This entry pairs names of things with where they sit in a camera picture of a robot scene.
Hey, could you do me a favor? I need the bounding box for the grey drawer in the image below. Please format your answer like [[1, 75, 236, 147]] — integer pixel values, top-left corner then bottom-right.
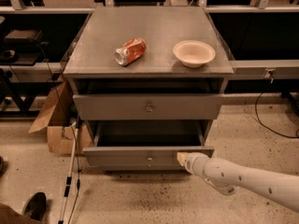
[[98, 164, 185, 172], [73, 94, 224, 120], [83, 120, 214, 167]]

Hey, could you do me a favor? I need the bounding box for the brown cardboard box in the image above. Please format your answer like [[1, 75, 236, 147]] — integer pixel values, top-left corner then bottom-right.
[[27, 79, 93, 155]]

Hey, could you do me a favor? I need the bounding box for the grey top drawer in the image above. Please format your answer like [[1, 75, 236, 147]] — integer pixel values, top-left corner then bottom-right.
[[73, 94, 224, 120]]

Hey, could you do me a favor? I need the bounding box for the black shoe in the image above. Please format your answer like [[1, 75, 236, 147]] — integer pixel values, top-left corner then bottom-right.
[[22, 192, 47, 221]]

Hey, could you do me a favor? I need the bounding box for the orange soda can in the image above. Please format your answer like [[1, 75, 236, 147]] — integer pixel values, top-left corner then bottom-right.
[[114, 37, 147, 66]]

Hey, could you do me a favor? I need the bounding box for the white paper bowl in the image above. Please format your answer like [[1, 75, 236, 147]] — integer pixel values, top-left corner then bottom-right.
[[173, 40, 216, 68]]

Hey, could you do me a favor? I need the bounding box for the grey drawer cabinet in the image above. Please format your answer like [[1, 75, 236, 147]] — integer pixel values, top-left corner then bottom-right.
[[60, 5, 236, 173]]

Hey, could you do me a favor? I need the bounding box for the black floor cable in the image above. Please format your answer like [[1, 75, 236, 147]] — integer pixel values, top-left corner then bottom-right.
[[254, 92, 299, 140]]

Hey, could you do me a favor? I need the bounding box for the black equipment on left shelf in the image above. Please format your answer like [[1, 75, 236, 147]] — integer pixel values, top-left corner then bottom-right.
[[0, 30, 49, 66]]

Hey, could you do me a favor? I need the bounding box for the silver telescopic pole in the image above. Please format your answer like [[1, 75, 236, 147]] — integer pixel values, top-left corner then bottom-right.
[[57, 121, 79, 224]]

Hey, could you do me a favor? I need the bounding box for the grey bottom drawer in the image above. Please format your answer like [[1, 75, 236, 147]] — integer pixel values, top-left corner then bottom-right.
[[98, 164, 185, 172]]

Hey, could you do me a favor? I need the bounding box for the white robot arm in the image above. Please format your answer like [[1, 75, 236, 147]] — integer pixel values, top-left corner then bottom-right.
[[177, 152, 299, 212]]

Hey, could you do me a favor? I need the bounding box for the metal railing frame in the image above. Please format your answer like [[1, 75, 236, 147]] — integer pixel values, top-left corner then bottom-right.
[[0, 0, 299, 15]]

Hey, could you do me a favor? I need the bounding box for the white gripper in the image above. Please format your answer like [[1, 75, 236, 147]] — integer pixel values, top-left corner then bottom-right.
[[177, 152, 236, 196]]

